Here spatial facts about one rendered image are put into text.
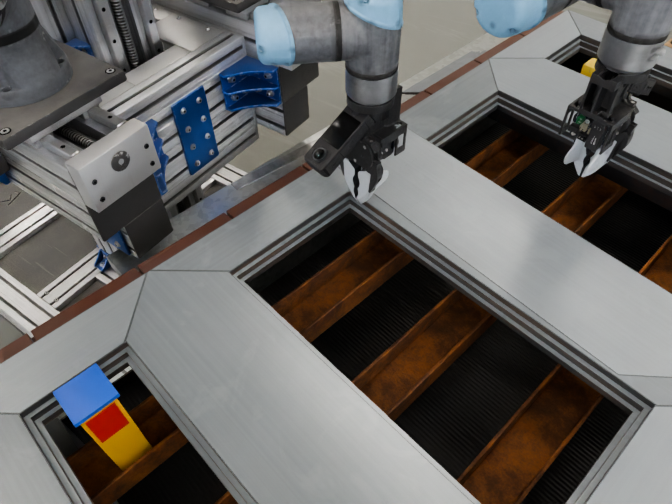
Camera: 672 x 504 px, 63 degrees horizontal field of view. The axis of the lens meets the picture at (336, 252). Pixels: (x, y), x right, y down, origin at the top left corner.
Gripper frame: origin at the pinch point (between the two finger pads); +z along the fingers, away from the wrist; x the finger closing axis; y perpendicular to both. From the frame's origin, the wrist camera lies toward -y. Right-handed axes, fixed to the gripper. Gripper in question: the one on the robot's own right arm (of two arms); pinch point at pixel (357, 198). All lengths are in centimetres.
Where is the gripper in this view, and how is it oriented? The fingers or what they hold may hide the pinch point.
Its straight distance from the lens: 94.7
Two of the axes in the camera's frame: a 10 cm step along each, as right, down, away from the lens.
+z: 0.1, 6.5, 7.6
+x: -6.9, -5.5, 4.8
